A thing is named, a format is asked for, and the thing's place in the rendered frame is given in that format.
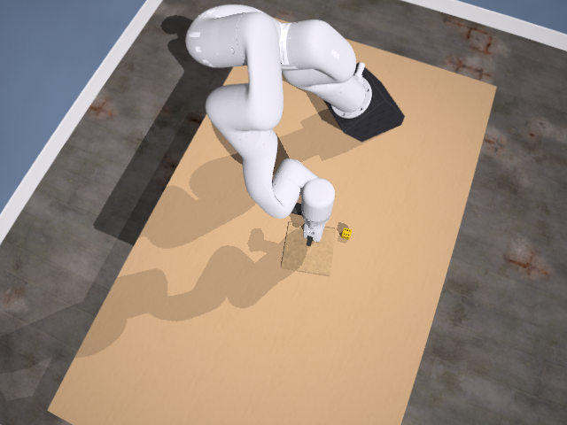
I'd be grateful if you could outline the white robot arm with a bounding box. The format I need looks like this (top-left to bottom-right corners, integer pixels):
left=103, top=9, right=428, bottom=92
left=185, top=4, right=372, bottom=229

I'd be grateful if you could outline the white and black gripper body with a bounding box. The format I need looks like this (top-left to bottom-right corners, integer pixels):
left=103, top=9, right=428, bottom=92
left=303, top=220, right=328, bottom=242

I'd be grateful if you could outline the yellow die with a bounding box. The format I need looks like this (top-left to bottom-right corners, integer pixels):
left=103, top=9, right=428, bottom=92
left=341, top=228, right=352, bottom=240

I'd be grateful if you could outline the tan flat mat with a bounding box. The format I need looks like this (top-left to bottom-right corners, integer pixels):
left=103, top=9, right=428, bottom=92
left=281, top=222, right=336, bottom=275

